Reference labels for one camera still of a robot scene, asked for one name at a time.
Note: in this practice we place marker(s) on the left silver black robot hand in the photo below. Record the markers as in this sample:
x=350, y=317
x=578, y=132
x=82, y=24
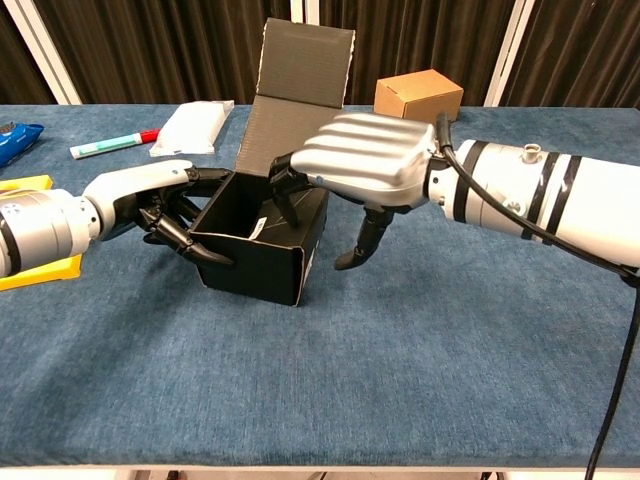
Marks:
x=130, y=187

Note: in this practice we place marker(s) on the white frame post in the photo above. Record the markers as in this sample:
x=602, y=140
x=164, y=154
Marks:
x=305, y=10
x=507, y=55
x=45, y=55

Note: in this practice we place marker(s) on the black pleated curtain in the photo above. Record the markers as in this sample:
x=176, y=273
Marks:
x=175, y=50
x=20, y=65
x=585, y=50
x=425, y=35

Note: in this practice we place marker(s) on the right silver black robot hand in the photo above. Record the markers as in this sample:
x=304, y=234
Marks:
x=370, y=155

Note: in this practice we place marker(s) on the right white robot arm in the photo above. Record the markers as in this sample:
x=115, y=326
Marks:
x=525, y=195

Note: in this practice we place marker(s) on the black paper box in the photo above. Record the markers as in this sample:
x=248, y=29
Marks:
x=255, y=272

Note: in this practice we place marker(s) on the brown cardboard box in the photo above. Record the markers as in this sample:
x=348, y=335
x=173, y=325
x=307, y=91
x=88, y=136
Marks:
x=415, y=95

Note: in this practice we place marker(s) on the blue table mat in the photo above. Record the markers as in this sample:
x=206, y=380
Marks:
x=350, y=375

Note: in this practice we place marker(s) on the yellow tube rack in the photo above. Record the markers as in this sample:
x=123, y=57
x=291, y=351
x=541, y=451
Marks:
x=50, y=272

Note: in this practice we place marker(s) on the blue cookie packet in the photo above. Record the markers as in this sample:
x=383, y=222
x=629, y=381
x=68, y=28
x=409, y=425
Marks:
x=15, y=140

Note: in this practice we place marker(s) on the white tissue packet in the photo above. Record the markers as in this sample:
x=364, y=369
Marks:
x=192, y=125

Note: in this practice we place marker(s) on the green red marker pen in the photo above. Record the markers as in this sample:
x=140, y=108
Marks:
x=110, y=145

